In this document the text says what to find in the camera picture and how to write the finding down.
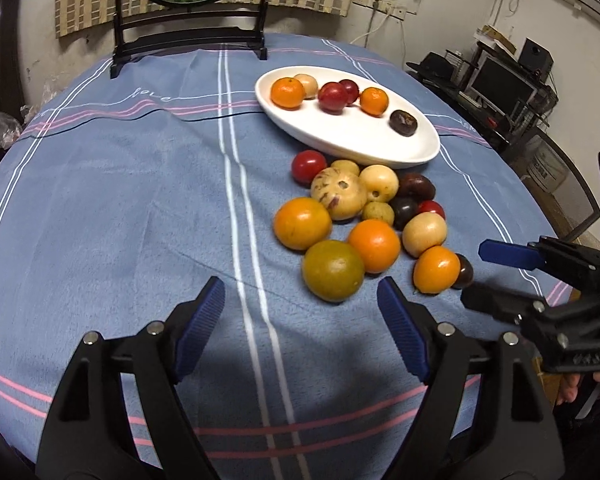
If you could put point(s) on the orange with stem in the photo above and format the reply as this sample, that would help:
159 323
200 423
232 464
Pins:
436 270

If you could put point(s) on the yellow orange fruit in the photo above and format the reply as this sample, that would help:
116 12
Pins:
301 222

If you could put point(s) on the beige round fruit on plate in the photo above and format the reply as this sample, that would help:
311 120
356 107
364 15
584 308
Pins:
309 84

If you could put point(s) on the wall power strip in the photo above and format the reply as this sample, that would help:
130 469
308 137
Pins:
394 8

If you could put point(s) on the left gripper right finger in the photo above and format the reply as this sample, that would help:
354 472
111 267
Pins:
410 326

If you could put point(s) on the dark brown passion fruit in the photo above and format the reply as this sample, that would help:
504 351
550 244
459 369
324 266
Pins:
403 122

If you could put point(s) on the white oval plate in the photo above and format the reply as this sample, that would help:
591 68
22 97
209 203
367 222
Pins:
351 134

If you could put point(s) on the small beige fruit behind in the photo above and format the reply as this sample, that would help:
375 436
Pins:
347 166

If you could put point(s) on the speckled beige fruit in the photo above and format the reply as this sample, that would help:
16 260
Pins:
342 193

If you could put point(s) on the dark red plum front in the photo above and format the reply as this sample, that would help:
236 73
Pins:
333 97

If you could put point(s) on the red tomato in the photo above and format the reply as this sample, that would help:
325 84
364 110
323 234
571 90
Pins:
306 165
432 207

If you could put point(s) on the black mesh chair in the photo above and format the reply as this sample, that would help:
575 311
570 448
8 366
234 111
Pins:
556 184

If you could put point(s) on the dark brown oval fruit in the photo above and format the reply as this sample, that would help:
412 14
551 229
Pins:
417 187

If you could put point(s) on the pale yellow round fruit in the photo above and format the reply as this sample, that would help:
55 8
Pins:
381 183

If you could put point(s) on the small olive fruit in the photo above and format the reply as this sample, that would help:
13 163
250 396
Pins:
378 211

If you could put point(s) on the beige pear shaped fruit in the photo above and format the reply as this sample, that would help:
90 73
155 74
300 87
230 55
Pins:
424 231

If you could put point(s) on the computer monitor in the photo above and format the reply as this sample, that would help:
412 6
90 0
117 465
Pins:
497 85

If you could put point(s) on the round goldfish screen ornament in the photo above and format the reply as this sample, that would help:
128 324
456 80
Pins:
252 38

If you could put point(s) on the bright orange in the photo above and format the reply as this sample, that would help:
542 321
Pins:
377 243

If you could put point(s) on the green yellow citrus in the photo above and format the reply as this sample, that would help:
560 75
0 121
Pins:
332 270

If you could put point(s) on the dark red plum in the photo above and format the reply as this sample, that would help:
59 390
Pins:
352 90
333 97

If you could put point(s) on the small dark purple fruit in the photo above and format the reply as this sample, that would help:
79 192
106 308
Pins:
404 210

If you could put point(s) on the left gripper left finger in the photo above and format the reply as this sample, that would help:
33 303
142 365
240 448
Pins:
192 325

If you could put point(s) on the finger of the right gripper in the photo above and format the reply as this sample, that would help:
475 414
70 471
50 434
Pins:
512 255
503 305

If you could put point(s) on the dark red plum back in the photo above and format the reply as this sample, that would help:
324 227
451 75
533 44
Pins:
352 90

